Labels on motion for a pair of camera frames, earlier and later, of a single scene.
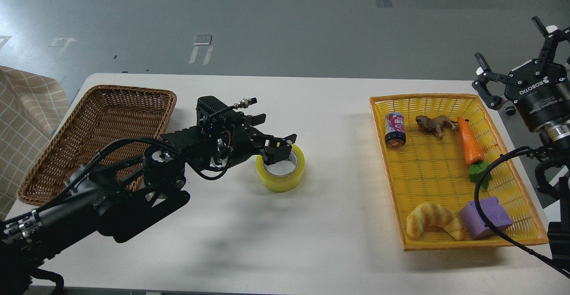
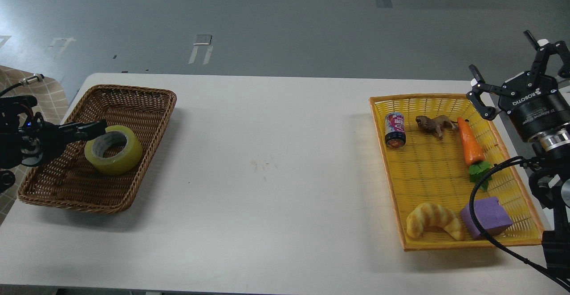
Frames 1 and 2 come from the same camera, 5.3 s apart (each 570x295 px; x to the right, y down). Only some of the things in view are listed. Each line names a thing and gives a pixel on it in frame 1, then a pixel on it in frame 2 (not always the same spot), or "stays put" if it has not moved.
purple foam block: [490, 206] stays put
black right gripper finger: [484, 74] → [474, 95]
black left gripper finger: [278, 152] → [83, 130]
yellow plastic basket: [427, 174] stays put
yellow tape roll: [281, 183] → [119, 149]
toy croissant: [426, 215] stays put
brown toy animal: [437, 123] stays put
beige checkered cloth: [31, 103] stays put
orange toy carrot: [474, 155] stays put
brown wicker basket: [104, 116] stays put
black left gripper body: [244, 141] → [38, 139]
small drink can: [395, 134] stays put
